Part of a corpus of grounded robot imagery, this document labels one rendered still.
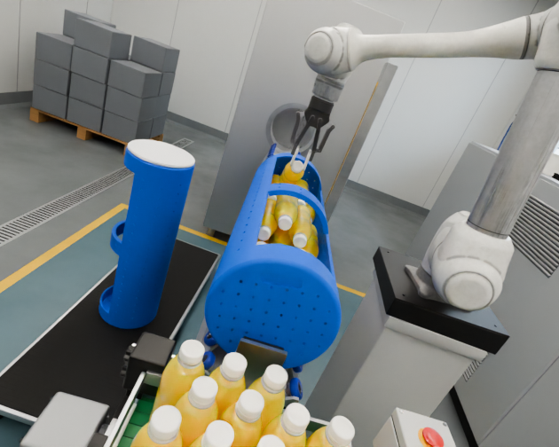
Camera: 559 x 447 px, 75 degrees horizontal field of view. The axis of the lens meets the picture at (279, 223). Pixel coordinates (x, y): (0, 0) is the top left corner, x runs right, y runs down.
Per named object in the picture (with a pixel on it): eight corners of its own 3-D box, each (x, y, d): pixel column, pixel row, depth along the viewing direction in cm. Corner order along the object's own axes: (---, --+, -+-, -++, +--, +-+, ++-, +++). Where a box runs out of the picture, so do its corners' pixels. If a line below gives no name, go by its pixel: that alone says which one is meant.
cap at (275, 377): (287, 381, 63) (291, 374, 62) (277, 396, 59) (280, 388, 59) (269, 368, 64) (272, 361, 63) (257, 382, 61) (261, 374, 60)
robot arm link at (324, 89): (316, 74, 116) (309, 92, 118) (318, 75, 108) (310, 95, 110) (342, 84, 117) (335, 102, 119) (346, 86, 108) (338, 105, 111)
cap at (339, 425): (338, 419, 59) (342, 412, 59) (354, 442, 57) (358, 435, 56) (321, 428, 57) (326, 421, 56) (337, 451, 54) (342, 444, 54)
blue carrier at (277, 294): (311, 222, 161) (327, 160, 149) (323, 381, 81) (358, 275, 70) (248, 209, 160) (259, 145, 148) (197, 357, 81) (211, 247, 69)
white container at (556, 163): (553, 176, 265) (565, 157, 259) (565, 182, 251) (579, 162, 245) (532, 168, 265) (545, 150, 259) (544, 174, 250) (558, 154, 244)
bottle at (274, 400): (265, 445, 71) (299, 380, 64) (247, 475, 65) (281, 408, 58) (237, 422, 73) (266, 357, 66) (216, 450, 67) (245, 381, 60)
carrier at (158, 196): (145, 288, 210) (91, 296, 191) (179, 145, 174) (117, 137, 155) (164, 323, 192) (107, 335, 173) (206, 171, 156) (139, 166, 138)
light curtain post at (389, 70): (286, 312, 258) (396, 66, 190) (285, 318, 253) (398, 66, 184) (277, 309, 258) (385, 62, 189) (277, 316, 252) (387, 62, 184)
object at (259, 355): (269, 387, 81) (287, 346, 76) (268, 396, 79) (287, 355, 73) (225, 373, 80) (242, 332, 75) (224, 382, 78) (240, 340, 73)
